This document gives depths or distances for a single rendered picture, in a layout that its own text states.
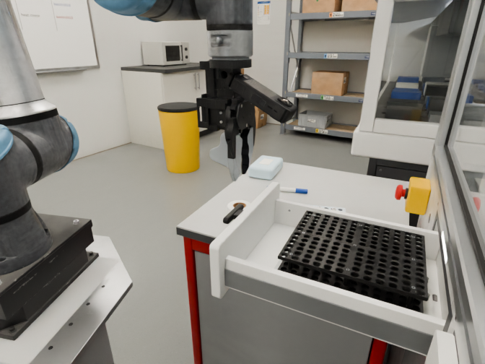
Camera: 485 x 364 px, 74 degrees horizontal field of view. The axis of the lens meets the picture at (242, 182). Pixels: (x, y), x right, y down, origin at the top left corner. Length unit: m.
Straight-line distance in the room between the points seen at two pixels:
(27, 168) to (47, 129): 0.10
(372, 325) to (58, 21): 3.80
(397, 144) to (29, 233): 1.18
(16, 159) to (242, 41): 0.43
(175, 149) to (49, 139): 2.55
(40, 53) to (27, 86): 3.10
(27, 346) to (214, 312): 0.53
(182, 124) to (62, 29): 1.57
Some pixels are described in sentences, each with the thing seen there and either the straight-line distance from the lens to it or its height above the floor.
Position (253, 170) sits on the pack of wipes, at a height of 0.79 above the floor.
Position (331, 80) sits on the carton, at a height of 0.77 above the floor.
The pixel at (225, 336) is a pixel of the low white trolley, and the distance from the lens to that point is 1.11.
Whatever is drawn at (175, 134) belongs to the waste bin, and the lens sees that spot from 3.18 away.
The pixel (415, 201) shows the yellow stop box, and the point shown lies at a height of 0.87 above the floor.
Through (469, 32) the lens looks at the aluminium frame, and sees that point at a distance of 0.91.
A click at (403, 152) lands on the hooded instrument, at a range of 1.37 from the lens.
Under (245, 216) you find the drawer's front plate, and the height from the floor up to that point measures 0.93.
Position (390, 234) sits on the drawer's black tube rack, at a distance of 0.67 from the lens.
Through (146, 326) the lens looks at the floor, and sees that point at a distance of 1.72.
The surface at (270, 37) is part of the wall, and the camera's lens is 5.22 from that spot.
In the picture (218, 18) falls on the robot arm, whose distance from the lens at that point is 0.55.
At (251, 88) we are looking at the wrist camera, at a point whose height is 1.16.
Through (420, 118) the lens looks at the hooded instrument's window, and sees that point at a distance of 1.36.
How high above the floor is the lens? 1.23
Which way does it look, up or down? 24 degrees down
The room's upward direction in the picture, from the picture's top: straight up
